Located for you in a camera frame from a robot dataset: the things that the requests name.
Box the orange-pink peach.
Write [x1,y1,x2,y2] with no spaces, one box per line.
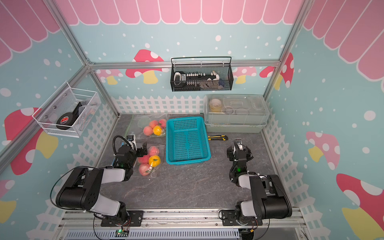
[149,120,159,129]

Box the blue stick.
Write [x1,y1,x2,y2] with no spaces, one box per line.
[112,140,167,179]

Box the black tape measure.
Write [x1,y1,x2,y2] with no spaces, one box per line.
[56,102,83,130]

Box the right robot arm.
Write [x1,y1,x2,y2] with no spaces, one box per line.
[219,139,293,226]

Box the black wire wall basket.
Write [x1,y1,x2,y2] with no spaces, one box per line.
[170,57,234,92]

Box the teal plastic basket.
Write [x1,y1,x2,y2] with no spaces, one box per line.
[166,117,211,165]

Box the yellow black utility knife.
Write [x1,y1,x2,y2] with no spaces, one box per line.
[208,135,229,141]

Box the clear plastic storage box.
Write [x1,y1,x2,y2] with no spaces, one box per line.
[204,94,270,133]

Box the black power strip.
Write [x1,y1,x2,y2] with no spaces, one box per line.
[171,72,221,89]

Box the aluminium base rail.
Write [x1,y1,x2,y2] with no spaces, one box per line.
[53,208,312,240]

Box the white wire wall basket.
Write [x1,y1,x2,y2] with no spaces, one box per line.
[32,83,101,138]

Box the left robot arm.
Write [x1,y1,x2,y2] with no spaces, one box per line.
[50,135,148,228]

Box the yellow peach with leaf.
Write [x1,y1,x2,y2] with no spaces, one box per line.
[149,155,162,168]

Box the pink peach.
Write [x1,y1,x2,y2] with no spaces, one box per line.
[158,119,167,129]
[139,163,153,176]
[148,146,160,156]
[138,155,150,164]
[143,126,153,136]

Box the clear green zip-top bag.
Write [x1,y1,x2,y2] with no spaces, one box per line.
[125,113,169,140]

